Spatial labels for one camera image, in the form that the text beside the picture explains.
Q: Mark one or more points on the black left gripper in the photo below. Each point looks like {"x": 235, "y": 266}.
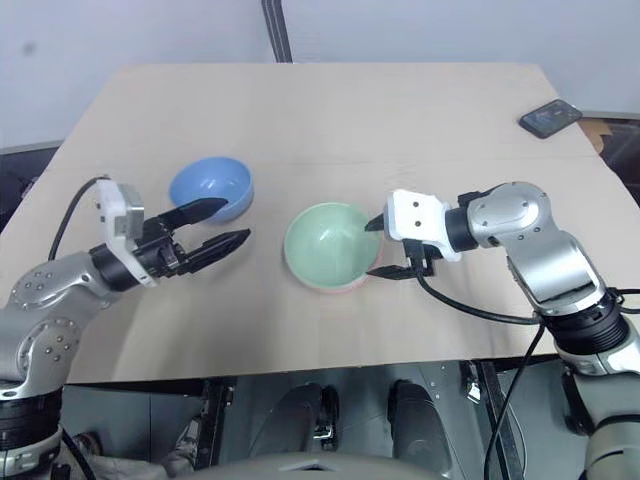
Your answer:
{"x": 160, "y": 247}

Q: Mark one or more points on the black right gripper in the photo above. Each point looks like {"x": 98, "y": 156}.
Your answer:
{"x": 422, "y": 257}

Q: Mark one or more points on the green plastic bowl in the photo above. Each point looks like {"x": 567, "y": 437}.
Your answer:
{"x": 325, "y": 240}

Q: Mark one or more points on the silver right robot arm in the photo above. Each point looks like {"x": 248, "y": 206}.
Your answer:
{"x": 525, "y": 215}

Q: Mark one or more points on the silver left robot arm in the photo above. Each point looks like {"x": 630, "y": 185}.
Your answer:
{"x": 50, "y": 310}

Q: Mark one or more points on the blue plastic bowl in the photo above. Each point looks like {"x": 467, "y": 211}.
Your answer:
{"x": 215, "y": 175}

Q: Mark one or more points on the dark rounded shape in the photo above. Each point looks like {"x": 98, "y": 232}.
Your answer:
{"x": 305, "y": 415}
{"x": 415, "y": 415}

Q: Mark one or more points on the black smartphone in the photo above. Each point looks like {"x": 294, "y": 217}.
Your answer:
{"x": 550, "y": 118}

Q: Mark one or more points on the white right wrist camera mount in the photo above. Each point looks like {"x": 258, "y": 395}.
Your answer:
{"x": 420, "y": 215}

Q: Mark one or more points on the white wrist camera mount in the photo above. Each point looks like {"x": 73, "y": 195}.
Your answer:
{"x": 112, "y": 210}
{"x": 420, "y": 215}

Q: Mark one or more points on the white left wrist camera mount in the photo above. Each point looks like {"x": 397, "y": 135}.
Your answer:
{"x": 112, "y": 210}

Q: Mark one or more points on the black table frame leg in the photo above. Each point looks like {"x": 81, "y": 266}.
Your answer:
{"x": 482, "y": 395}
{"x": 212, "y": 410}

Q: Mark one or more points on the dark vertical wall post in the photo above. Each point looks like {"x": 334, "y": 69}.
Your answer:
{"x": 277, "y": 30}

